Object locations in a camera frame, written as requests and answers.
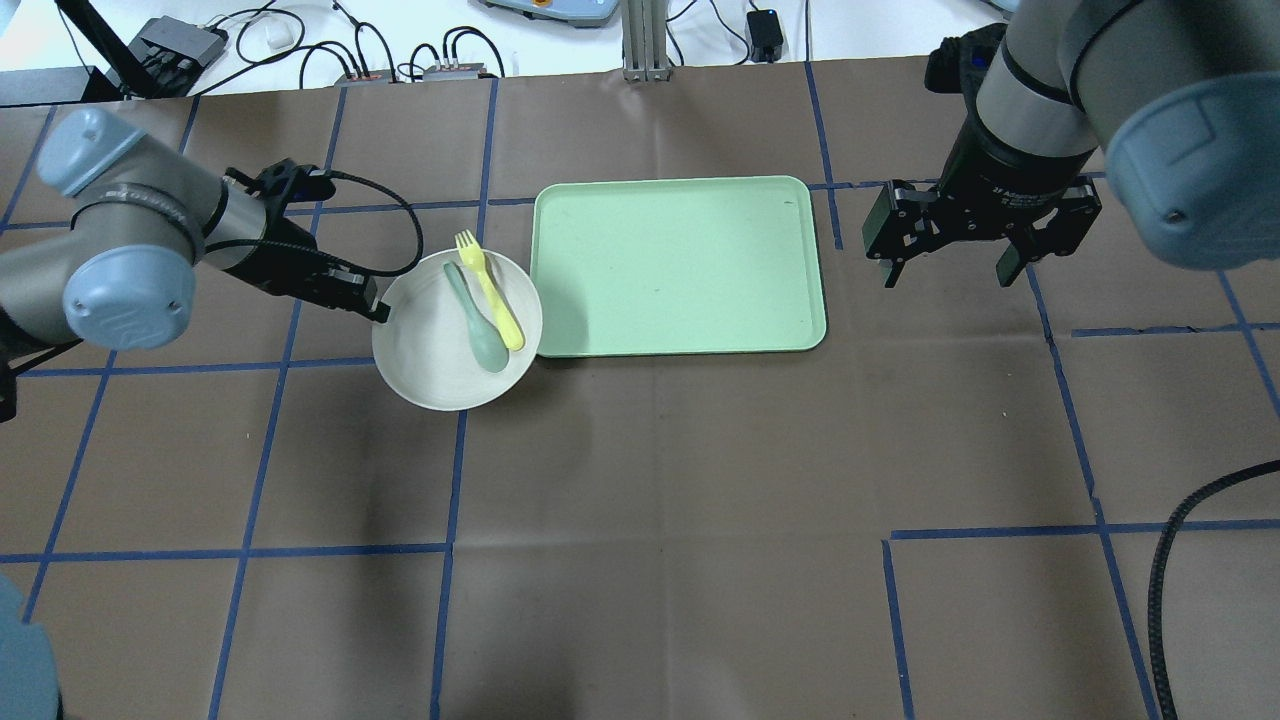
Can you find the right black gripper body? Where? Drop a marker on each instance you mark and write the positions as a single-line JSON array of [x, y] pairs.
[[1010, 177]]

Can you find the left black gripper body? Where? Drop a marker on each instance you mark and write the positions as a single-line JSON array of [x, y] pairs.
[[283, 259]]

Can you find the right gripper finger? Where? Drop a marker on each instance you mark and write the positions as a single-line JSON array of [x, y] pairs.
[[892, 271], [1012, 263]]

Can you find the white round plate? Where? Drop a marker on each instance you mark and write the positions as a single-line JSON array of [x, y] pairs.
[[423, 351]]

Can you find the yellow plastic fork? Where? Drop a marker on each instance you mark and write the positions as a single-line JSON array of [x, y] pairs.
[[475, 259]]

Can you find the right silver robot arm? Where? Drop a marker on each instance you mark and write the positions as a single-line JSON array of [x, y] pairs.
[[1181, 98]]

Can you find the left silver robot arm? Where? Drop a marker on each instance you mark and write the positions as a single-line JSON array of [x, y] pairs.
[[123, 276]]

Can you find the teal plastic spoon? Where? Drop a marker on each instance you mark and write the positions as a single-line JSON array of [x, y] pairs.
[[487, 347]]

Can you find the light green plastic tray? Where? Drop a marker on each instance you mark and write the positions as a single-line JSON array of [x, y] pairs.
[[726, 265]]

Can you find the black device box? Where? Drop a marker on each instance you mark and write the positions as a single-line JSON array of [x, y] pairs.
[[168, 43]]

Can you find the black power adapter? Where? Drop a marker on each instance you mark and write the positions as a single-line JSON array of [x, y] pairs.
[[766, 39]]

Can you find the aluminium profile post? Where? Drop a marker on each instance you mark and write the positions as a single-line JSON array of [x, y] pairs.
[[644, 49]]

